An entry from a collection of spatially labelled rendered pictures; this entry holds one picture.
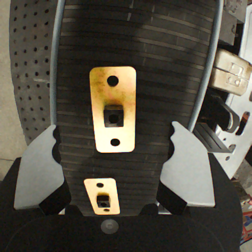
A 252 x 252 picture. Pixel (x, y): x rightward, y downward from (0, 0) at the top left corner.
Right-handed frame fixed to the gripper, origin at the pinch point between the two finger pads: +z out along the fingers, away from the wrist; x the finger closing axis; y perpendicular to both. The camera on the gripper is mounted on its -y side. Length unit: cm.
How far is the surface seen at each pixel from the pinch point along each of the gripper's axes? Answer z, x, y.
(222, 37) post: 8.2, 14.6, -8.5
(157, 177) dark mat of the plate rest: 2.0, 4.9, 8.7
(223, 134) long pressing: 18.0, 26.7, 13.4
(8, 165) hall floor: 118, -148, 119
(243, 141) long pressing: 18.0, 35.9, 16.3
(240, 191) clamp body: 17, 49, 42
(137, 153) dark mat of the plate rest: 2.0, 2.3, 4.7
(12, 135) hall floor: 118, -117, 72
